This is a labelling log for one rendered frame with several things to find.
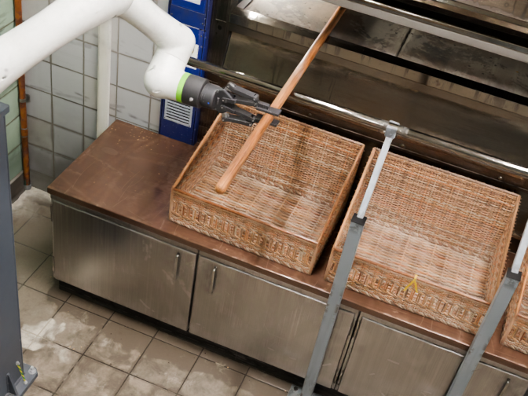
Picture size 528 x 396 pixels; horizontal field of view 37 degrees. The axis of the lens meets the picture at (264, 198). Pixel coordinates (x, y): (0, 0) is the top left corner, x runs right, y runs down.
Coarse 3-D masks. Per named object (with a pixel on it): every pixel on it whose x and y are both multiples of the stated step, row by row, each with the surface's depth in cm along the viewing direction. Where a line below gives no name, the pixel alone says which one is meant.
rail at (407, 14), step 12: (348, 0) 248; (360, 0) 246; (372, 0) 246; (396, 12) 244; (408, 12) 243; (432, 24) 242; (444, 24) 241; (468, 36) 241; (480, 36) 239; (492, 36) 239; (516, 48) 237
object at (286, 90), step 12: (336, 12) 288; (324, 36) 273; (312, 48) 264; (300, 72) 251; (288, 84) 244; (264, 120) 227; (252, 132) 222; (264, 132) 225; (252, 144) 218; (240, 156) 212; (228, 168) 208; (228, 180) 204
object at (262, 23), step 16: (240, 16) 281; (256, 16) 282; (272, 32) 280; (288, 32) 278; (304, 32) 278; (336, 48) 275; (352, 48) 275; (368, 48) 276; (368, 64) 274; (384, 64) 272; (400, 64) 271; (416, 64) 272; (416, 80) 271; (432, 80) 269; (448, 80) 267; (464, 80) 269; (464, 96) 268; (480, 96) 266; (496, 96) 264; (512, 96) 265
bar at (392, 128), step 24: (216, 72) 253; (288, 96) 248; (360, 120) 244; (384, 120) 243; (384, 144) 243; (432, 144) 239; (456, 144) 239; (504, 168) 235; (360, 216) 240; (336, 288) 256; (504, 288) 232; (336, 312) 262; (480, 336) 246; (312, 360) 280; (312, 384) 288; (456, 384) 262
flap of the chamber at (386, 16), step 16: (336, 0) 249; (384, 0) 258; (384, 16) 246; (400, 16) 245; (432, 16) 253; (448, 16) 257; (432, 32) 243; (448, 32) 242; (496, 32) 253; (480, 48) 241; (496, 48) 239
